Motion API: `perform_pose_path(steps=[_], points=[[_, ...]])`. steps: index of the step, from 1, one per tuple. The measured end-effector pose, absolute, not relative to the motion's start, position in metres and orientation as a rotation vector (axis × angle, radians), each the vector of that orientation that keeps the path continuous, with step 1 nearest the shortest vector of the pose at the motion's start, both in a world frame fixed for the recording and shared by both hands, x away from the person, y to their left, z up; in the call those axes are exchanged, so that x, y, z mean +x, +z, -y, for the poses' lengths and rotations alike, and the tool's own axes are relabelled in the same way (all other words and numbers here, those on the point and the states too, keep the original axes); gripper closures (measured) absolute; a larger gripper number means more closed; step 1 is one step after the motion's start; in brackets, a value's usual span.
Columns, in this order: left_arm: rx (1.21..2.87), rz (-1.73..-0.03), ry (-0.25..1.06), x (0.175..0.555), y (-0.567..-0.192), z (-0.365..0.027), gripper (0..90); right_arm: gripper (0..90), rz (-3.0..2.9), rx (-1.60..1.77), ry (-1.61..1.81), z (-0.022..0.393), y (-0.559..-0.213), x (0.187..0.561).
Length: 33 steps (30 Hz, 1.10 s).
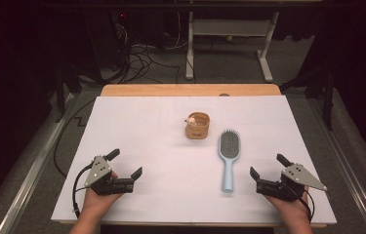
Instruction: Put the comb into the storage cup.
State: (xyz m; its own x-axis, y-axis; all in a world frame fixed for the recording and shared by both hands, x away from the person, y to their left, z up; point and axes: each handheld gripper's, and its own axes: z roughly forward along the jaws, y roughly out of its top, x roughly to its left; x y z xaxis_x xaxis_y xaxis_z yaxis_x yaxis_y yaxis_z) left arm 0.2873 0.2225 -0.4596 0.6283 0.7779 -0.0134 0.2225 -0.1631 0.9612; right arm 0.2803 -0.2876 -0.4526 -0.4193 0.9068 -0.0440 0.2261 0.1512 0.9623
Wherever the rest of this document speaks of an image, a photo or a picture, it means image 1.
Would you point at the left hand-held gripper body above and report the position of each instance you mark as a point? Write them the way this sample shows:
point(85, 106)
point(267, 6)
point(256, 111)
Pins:
point(98, 170)

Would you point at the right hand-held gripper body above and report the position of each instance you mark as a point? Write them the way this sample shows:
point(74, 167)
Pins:
point(296, 177)

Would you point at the light blue hairbrush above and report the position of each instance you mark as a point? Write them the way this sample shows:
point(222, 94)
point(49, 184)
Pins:
point(226, 172)

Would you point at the person's left hand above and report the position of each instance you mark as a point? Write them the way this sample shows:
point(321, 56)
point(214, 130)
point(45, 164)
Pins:
point(99, 203)

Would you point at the person's right hand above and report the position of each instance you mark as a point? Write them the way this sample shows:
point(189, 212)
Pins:
point(289, 209)

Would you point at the white table board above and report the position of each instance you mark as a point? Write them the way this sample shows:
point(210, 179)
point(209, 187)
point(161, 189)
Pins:
point(170, 169)

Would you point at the tan round cup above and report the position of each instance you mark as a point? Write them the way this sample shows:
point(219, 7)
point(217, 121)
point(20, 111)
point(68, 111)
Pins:
point(197, 131)

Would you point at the small pale toy figure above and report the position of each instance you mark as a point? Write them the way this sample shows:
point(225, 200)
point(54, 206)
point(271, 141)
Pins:
point(191, 122)

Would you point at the black stand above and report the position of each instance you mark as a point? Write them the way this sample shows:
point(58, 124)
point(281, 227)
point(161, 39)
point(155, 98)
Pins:
point(61, 94)
point(327, 97)

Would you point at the wooden table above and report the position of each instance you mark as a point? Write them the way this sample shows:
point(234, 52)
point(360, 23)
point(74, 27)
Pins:
point(187, 90)

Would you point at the black computer tower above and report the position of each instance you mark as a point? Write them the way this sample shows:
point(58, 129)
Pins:
point(105, 39)

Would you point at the aluminium floor rail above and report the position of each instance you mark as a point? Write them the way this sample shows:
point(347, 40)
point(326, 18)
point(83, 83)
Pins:
point(349, 169)
point(34, 172)

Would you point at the white metal stand frame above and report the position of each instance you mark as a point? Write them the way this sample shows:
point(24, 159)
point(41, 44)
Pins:
point(231, 27)

